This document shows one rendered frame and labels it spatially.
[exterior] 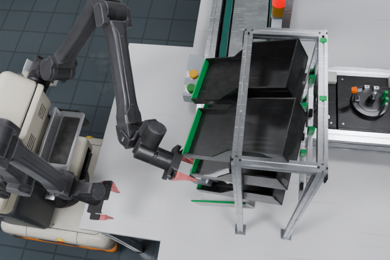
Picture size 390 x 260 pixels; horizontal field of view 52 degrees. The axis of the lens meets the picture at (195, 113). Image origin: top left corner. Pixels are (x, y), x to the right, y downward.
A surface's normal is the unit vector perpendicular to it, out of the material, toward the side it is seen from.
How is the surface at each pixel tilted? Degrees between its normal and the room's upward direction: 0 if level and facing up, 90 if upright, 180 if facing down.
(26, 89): 42
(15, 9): 0
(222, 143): 25
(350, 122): 0
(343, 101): 0
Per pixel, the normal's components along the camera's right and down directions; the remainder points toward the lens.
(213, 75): -0.50, -0.49
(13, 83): 0.58, -0.26
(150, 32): -0.11, -0.44
